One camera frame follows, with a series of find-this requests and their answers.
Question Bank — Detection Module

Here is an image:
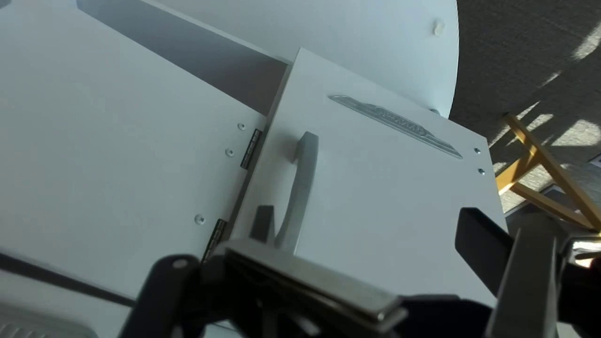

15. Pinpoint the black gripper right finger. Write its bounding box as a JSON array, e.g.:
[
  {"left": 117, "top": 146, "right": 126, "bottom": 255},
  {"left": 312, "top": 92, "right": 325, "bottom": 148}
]
[{"left": 453, "top": 205, "right": 601, "bottom": 338}]

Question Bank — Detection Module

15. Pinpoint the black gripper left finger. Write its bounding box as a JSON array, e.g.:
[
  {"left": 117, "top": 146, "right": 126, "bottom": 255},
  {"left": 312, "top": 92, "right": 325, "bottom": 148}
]
[{"left": 119, "top": 205, "right": 410, "bottom": 338}]

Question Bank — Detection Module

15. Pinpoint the yellow wooden stand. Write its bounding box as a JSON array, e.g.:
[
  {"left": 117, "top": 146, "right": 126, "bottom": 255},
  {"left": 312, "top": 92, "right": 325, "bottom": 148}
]
[{"left": 492, "top": 111, "right": 601, "bottom": 235}]

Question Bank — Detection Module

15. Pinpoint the white door with vent print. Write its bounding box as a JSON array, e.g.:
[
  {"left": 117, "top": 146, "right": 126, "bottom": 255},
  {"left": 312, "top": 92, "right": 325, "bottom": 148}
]
[{"left": 231, "top": 45, "right": 511, "bottom": 310}]

